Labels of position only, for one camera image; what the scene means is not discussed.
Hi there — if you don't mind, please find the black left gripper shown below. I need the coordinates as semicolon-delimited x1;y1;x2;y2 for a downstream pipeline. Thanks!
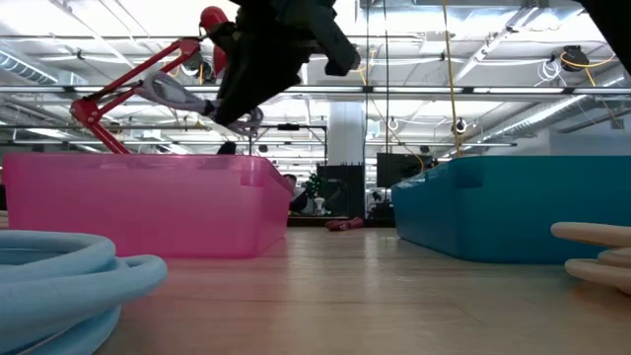
211;0;342;127

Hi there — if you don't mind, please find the dark red cable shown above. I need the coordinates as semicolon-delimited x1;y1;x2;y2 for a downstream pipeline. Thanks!
324;216;365;233

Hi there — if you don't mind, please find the blue plastic bin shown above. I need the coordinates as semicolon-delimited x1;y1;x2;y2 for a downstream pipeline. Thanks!
391;155;631;263

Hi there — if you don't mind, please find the light blue cable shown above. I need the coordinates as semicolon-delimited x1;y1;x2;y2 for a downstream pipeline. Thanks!
0;230;169;355

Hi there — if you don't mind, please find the pale short cable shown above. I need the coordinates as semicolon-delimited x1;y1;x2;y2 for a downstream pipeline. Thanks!
550;221;631;297

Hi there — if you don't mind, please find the black background stand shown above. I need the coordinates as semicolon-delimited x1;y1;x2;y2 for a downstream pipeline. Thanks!
248;122;329;167

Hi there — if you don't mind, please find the white pillar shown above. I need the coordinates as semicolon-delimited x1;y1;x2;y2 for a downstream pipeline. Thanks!
327;101;367;167

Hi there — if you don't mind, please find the potted plant white vase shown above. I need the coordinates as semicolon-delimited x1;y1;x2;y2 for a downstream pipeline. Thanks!
301;173;327;217

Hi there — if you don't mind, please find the person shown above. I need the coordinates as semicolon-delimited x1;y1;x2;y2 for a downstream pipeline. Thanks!
283;173;310;215

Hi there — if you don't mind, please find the red desk lamp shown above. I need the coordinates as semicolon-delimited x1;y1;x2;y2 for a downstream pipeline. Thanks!
70;5;231;155

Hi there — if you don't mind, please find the black cabinet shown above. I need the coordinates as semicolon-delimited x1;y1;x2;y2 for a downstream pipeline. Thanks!
315;164;367;219

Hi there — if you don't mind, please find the black background monitor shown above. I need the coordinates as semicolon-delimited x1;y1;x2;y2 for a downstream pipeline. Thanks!
377;152;438;189

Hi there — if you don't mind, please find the pink translucent plastic bin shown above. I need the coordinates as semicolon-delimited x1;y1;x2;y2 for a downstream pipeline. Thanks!
2;152;296;260

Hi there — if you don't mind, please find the long ceiling light bar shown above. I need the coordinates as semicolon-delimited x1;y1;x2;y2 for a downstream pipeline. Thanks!
0;84;631;97

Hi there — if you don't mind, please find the black aluminium table frame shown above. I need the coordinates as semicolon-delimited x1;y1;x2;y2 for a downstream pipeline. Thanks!
288;215;395;229

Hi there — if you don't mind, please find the yellow hanging cord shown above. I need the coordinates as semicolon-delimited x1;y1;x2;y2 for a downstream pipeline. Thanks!
440;0;464;158

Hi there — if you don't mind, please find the silver ventilation duct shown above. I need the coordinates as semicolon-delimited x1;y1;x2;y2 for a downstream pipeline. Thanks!
485;73;631;140

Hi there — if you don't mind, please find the ceiling cable reel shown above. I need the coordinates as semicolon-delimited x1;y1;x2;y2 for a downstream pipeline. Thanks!
560;44;592;73

